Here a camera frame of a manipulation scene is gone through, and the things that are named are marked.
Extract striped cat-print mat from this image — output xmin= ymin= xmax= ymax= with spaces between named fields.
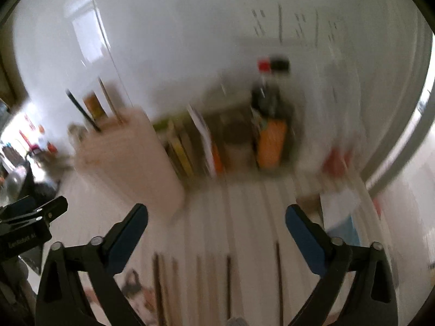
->
xmin=58 ymin=166 xmax=378 ymax=326

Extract person's left forearm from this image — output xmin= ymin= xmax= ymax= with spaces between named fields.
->
xmin=0 ymin=255 xmax=41 ymax=326

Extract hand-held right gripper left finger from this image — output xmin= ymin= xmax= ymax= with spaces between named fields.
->
xmin=36 ymin=203 xmax=149 ymax=326

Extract clear storage box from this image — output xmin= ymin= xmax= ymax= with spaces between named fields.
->
xmin=153 ymin=88 xmax=300 ymax=177

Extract brown wooden utensil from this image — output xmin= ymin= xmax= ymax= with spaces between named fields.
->
xmin=83 ymin=95 xmax=106 ymax=123

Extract red orange pouch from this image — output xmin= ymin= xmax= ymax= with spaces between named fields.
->
xmin=323 ymin=149 xmax=354 ymax=175

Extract narrow orange packet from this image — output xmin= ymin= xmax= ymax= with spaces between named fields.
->
xmin=212 ymin=143 xmax=225 ymax=174

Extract dark sauce bottle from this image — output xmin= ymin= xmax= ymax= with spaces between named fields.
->
xmin=251 ymin=56 xmax=291 ymax=116

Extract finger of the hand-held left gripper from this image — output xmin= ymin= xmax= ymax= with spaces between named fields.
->
xmin=0 ymin=196 xmax=37 ymax=218
xmin=0 ymin=196 xmax=69 ymax=231

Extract cream plastic utensil holder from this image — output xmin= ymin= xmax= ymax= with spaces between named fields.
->
xmin=73 ymin=107 xmax=186 ymax=216

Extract white tissue paper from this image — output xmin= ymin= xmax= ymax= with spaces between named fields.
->
xmin=319 ymin=188 xmax=362 ymax=230

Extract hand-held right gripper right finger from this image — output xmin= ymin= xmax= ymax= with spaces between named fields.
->
xmin=285 ymin=204 xmax=398 ymax=326

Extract white plastic bag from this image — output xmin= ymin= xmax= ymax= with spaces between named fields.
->
xmin=299 ymin=58 xmax=368 ymax=177

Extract black chopstick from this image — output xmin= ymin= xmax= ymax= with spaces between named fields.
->
xmin=66 ymin=89 xmax=102 ymax=133

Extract yellow green packet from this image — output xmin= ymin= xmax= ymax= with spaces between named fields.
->
xmin=153 ymin=115 xmax=196 ymax=177

